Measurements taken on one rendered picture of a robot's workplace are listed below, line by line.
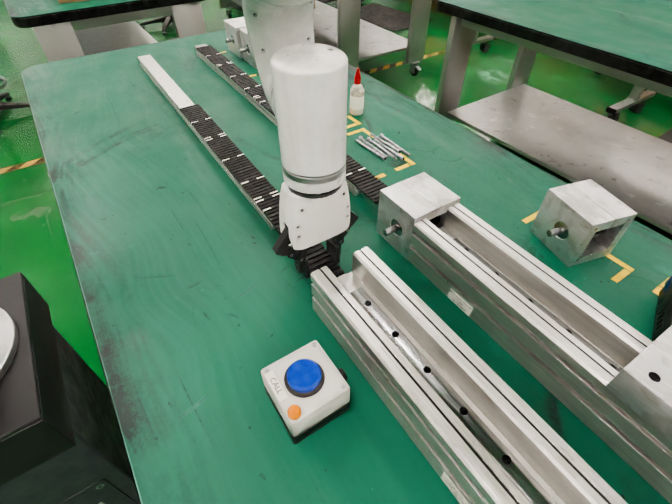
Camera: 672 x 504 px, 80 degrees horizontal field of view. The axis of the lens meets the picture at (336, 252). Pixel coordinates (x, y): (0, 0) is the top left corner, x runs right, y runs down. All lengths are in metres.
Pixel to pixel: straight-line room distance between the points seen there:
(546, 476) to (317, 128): 0.43
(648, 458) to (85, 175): 1.06
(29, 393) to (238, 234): 0.39
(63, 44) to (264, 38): 2.03
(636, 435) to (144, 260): 0.73
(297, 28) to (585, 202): 0.52
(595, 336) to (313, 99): 0.46
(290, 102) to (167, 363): 0.38
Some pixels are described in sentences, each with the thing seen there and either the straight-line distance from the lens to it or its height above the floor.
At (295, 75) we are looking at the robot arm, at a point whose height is 1.12.
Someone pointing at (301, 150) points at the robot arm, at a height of 1.03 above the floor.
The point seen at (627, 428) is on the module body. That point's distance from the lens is 0.58.
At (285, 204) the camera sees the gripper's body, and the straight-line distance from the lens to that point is 0.54.
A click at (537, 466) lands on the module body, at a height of 0.83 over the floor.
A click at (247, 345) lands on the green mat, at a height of 0.78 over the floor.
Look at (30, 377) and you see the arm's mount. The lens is 0.58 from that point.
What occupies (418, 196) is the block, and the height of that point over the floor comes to 0.87.
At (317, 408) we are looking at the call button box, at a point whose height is 0.84.
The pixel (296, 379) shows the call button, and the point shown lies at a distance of 0.48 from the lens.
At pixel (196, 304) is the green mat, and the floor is 0.78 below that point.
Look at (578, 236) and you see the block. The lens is 0.75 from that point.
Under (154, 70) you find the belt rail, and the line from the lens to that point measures 1.44.
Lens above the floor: 1.28
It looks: 45 degrees down
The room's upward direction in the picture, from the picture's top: straight up
